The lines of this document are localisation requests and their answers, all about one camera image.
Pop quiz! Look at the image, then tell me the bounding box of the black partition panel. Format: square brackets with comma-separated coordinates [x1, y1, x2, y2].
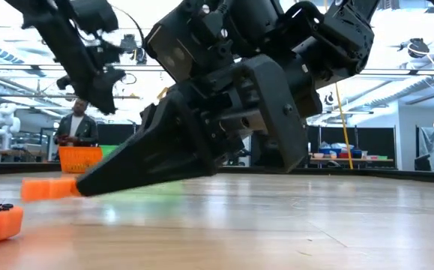
[308, 126, 397, 161]
[97, 123, 137, 147]

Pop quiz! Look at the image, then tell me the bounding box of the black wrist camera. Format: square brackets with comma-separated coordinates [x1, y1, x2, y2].
[68, 0, 120, 35]
[143, 0, 225, 84]

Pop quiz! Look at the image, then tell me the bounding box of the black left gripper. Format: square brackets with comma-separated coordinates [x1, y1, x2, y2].
[55, 37, 127, 116]

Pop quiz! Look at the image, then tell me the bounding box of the orange plastic basket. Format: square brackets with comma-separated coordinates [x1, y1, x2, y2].
[58, 145, 104, 175]

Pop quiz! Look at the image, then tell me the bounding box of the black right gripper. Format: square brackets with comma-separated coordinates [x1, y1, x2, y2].
[175, 54, 323, 174]

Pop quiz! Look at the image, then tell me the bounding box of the green plastic basket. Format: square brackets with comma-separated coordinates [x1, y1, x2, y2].
[100, 145, 121, 158]

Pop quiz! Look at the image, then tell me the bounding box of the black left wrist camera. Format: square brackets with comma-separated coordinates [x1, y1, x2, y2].
[68, 0, 120, 35]

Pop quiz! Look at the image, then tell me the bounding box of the person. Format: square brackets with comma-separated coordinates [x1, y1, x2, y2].
[53, 97, 100, 148]

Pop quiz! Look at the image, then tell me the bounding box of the yellow hanging cable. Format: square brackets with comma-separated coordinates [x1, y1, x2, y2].
[334, 82, 355, 170]

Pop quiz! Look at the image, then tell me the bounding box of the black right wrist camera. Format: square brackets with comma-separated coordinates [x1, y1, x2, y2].
[143, 0, 225, 84]

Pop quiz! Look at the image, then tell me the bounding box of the black aluminium table frame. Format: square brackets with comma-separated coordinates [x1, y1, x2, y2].
[0, 160, 434, 185]

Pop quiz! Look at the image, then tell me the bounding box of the black chair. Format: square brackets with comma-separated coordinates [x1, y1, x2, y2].
[415, 153, 432, 173]

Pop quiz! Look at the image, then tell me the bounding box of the wooden side table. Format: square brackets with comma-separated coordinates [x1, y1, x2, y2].
[309, 151, 394, 168]

